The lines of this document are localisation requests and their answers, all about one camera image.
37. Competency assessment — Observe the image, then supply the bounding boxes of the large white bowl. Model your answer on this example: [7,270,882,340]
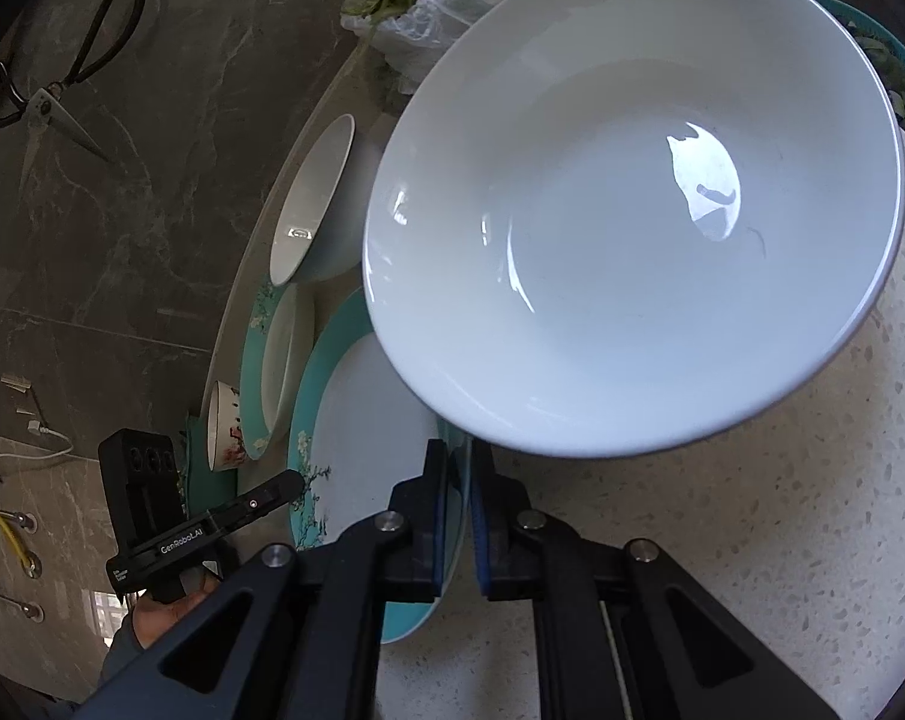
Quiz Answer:
[362,0,905,460]

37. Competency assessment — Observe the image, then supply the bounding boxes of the teal floral plate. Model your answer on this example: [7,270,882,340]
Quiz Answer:
[287,289,472,646]
[240,277,318,462]

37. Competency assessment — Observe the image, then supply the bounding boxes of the loose green leaves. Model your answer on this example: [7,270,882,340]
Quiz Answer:
[853,34,905,140]

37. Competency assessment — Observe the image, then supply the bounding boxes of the clear plastic bag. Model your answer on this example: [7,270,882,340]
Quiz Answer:
[339,0,532,95]

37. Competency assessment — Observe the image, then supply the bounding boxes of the blue plastic basket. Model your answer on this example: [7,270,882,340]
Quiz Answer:
[804,0,905,147]

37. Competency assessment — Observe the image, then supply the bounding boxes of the yellow cable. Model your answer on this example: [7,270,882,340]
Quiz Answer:
[0,504,40,580]

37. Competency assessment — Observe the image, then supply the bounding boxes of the medium white bowl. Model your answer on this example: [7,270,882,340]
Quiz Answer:
[268,112,367,287]

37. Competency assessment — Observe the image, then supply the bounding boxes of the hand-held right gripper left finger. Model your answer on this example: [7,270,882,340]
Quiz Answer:
[70,439,468,720]

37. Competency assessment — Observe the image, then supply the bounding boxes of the person's left hand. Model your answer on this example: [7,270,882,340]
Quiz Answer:
[131,570,221,650]

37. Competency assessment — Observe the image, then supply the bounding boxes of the black handled scissors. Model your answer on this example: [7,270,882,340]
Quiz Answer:
[0,0,148,164]

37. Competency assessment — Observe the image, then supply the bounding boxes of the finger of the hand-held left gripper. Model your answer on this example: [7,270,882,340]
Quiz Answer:
[212,469,305,538]

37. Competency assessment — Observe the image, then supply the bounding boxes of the white power cable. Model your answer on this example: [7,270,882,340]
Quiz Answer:
[0,424,74,477]

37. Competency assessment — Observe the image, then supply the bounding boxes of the white bowl with red trim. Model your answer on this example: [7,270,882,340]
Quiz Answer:
[207,381,245,473]

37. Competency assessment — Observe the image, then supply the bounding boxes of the person's left forearm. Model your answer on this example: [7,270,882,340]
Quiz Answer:
[98,611,157,695]

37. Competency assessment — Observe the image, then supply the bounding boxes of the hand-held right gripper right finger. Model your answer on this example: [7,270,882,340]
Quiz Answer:
[469,439,843,720]

